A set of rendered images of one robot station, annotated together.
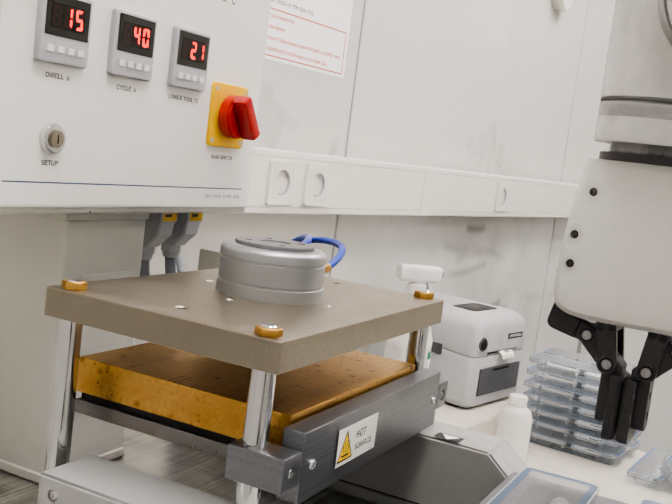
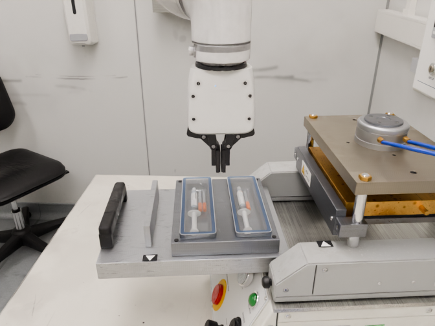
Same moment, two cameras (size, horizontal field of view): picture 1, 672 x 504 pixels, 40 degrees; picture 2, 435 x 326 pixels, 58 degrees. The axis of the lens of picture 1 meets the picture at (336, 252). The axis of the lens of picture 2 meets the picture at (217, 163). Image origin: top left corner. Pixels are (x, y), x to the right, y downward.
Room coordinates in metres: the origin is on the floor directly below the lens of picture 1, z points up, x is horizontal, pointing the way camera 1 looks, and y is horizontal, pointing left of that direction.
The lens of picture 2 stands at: (1.06, -0.48, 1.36)
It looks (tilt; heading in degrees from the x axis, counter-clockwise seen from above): 26 degrees down; 151
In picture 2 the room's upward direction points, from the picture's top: straight up
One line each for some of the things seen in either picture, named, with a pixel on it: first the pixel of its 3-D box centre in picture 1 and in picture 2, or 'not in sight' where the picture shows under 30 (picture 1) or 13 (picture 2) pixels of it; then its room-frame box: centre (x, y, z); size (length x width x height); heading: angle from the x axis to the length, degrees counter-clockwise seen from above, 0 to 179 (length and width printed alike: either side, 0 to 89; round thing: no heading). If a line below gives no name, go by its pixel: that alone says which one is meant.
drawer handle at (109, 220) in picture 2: not in sight; (114, 211); (0.48, -0.35, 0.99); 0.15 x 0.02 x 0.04; 154
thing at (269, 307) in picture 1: (244, 316); (400, 160); (0.70, 0.06, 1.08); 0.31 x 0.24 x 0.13; 154
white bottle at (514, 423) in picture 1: (511, 442); not in sight; (1.34, -0.30, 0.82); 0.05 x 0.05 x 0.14
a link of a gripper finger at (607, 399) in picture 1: (599, 379); (230, 150); (0.57, -0.17, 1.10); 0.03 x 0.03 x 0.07; 63
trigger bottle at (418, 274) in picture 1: (411, 336); not in sight; (1.56, -0.15, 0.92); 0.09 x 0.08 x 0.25; 109
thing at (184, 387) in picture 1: (268, 349); (376, 167); (0.68, 0.04, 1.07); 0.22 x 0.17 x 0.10; 154
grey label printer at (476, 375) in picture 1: (448, 345); not in sight; (1.72, -0.23, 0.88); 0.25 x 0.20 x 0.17; 52
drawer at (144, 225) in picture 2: not in sight; (194, 218); (0.54, -0.23, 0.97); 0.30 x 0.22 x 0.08; 64
